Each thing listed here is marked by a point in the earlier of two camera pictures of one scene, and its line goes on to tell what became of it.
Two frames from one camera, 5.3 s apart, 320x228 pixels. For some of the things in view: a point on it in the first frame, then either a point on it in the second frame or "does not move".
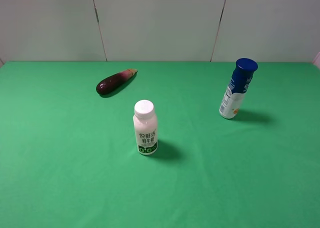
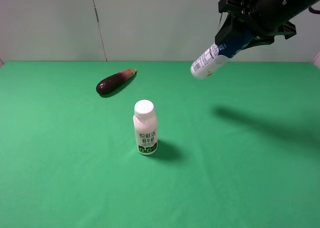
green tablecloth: [68, 158] does not move
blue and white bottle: [241, 79] -> [215, 56]
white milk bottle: [145, 124] does not move
